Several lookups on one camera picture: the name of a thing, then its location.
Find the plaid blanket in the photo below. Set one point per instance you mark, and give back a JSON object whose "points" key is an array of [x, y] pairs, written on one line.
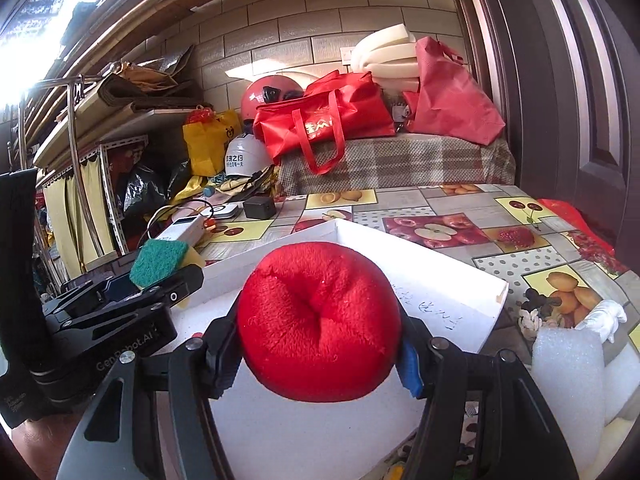
{"points": [[400, 165]]}

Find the white shallow cardboard box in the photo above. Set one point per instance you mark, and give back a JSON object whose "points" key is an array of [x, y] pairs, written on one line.
{"points": [[310, 440]]}

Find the bright red tote bag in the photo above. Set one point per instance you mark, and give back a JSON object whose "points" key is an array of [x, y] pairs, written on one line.
{"points": [[325, 115]]}

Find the red plush apple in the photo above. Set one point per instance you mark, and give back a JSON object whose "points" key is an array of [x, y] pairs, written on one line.
{"points": [[320, 320]]}

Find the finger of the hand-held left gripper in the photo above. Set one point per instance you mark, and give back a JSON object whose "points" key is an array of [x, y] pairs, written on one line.
{"points": [[170, 287], [107, 290]]}

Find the white plush glove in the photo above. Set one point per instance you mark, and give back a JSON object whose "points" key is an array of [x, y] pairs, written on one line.
{"points": [[602, 316]]}

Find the white foam block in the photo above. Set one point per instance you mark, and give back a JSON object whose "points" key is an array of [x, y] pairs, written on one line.
{"points": [[565, 385]]}

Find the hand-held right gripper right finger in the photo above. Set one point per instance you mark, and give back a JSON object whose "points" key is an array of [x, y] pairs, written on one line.
{"points": [[411, 366]]}

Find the brown door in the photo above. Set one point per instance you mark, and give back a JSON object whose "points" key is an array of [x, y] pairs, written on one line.
{"points": [[565, 85]]}

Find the fruit print tablecloth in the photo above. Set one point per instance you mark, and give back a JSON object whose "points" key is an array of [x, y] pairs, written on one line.
{"points": [[475, 255]]}

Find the red net bag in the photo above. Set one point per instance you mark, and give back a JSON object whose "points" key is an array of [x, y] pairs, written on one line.
{"points": [[199, 116]]}

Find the cream foam rolls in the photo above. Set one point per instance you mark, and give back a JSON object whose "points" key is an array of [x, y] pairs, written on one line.
{"points": [[385, 52]]}

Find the metal storage rack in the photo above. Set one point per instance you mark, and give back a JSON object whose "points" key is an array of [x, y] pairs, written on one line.
{"points": [[107, 195]]}

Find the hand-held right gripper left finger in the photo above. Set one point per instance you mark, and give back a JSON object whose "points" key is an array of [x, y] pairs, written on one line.
{"points": [[222, 362]]}

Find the red helmet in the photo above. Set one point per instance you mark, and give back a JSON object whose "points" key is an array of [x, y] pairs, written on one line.
{"points": [[255, 97]]}

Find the black charger cube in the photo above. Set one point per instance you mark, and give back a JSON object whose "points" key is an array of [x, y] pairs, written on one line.
{"points": [[259, 207]]}

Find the stacked cardboard sheets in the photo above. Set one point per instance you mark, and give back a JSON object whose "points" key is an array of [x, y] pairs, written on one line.
{"points": [[145, 87]]}

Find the yellow shopping bag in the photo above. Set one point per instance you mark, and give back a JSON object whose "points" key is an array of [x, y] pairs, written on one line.
{"points": [[207, 145]]}

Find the red plastic bag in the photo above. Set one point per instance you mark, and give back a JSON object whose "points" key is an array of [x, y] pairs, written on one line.
{"points": [[575, 222]]}

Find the dull red fabric bag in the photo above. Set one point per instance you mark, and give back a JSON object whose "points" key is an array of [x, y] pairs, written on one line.
{"points": [[450, 100]]}

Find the yellow curtain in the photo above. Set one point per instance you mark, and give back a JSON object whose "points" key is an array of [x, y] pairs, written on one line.
{"points": [[90, 210]]}

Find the white round device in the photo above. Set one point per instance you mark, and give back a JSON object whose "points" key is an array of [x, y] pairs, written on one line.
{"points": [[223, 211]]}

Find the green and yellow sponge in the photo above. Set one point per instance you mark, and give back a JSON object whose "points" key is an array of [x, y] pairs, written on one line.
{"points": [[155, 260]]}

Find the white helmet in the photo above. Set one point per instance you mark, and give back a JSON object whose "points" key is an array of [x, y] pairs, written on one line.
{"points": [[245, 155]]}

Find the black plastic bag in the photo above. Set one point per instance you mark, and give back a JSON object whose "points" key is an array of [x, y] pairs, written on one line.
{"points": [[142, 187]]}

